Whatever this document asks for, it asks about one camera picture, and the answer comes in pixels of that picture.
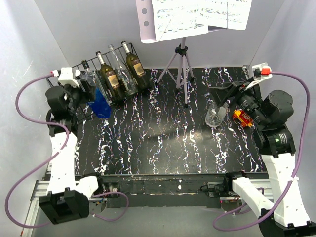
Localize green wine bottle silver neck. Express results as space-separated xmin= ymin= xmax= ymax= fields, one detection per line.
xmin=95 ymin=51 xmax=124 ymax=103

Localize purple cable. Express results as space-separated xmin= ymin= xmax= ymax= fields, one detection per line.
xmin=4 ymin=73 xmax=129 ymax=228
xmin=212 ymin=71 xmax=311 ymax=232

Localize sheet music page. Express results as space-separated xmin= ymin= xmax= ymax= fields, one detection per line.
xmin=196 ymin=0 xmax=252 ymax=30
xmin=152 ymin=0 xmax=209 ymax=42

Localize left sheet music page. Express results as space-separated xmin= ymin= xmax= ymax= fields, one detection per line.
xmin=152 ymin=0 xmax=209 ymax=42

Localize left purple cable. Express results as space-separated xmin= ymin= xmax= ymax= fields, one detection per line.
xmin=4 ymin=73 xmax=129 ymax=228

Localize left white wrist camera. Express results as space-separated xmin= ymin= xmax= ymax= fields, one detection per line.
xmin=51 ymin=67 xmax=81 ymax=88

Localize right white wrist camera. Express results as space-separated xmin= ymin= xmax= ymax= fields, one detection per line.
xmin=246 ymin=62 xmax=273 ymax=90

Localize blue square bottle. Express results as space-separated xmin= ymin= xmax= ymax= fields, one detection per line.
xmin=83 ymin=73 xmax=111 ymax=119

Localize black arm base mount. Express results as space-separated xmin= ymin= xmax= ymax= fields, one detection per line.
xmin=76 ymin=172 xmax=244 ymax=209

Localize dark green wine bottle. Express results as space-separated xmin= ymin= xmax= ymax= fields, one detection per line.
xmin=121 ymin=41 xmax=150 ymax=91

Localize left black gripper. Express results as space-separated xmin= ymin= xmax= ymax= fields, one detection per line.
xmin=61 ymin=79 xmax=96 ymax=114

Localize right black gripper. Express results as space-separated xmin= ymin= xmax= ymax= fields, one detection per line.
xmin=207 ymin=76 xmax=268 ymax=126

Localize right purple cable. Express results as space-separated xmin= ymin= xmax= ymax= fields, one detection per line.
xmin=212 ymin=71 xmax=311 ymax=232

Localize tall clear empty bottle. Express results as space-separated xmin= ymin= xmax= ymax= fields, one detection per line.
xmin=108 ymin=44 xmax=137 ymax=97

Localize lilac music stand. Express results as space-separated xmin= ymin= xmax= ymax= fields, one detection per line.
xmin=135 ymin=0 xmax=196 ymax=108

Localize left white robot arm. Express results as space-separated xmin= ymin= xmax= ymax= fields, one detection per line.
xmin=39 ymin=79 xmax=105 ymax=225

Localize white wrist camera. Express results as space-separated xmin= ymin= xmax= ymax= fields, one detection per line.
xmin=51 ymin=67 xmax=81 ymax=88
xmin=246 ymin=62 xmax=273 ymax=90

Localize red yellow toy block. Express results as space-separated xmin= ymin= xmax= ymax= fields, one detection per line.
xmin=233 ymin=109 xmax=253 ymax=128

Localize aluminium frame rail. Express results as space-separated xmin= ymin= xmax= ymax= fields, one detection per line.
xmin=21 ymin=146 xmax=105 ymax=237

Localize black wire wine rack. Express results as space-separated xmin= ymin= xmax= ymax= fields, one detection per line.
xmin=46 ymin=45 xmax=148 ymax=123

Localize right sheet music page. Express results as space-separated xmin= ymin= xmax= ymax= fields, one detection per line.
xmin=196 ymin=0 xmax=252 ymax=30

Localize small clear glass bottle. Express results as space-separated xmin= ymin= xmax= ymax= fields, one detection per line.
xmin=205 ymin=101 xmax=229 ymax=128

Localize clear bottle black cap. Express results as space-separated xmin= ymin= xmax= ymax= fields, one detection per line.
xmin=81 ymin=60 xmax=109 ymax=104

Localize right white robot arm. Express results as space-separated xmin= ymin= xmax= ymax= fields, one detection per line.
xmin=210 ymin=79 xmax=316 ymax=237

